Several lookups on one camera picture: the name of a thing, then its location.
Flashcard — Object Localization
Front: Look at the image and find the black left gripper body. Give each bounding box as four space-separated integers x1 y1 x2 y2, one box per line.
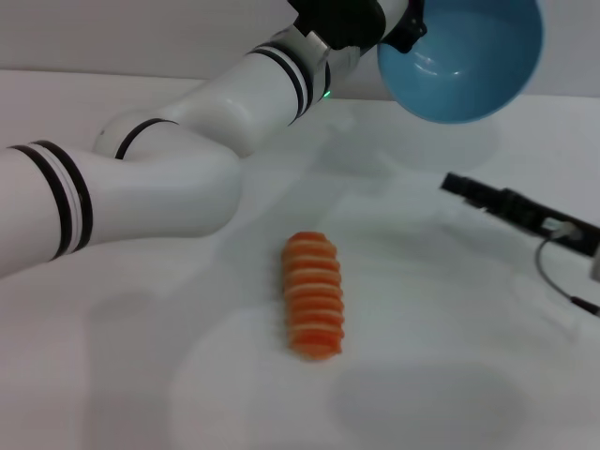
382 0 427 32

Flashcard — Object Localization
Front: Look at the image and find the orange striped bread loaf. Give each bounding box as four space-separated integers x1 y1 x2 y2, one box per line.
281 231 347 362

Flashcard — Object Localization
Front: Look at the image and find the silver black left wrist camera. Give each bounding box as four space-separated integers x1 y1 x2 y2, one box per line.
286 0 388 51

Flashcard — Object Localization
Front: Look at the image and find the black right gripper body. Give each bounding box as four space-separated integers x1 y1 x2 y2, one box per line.
495 187 600 257

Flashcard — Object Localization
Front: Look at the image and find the blue bowl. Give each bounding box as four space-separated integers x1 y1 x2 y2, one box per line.
375 0 546 125

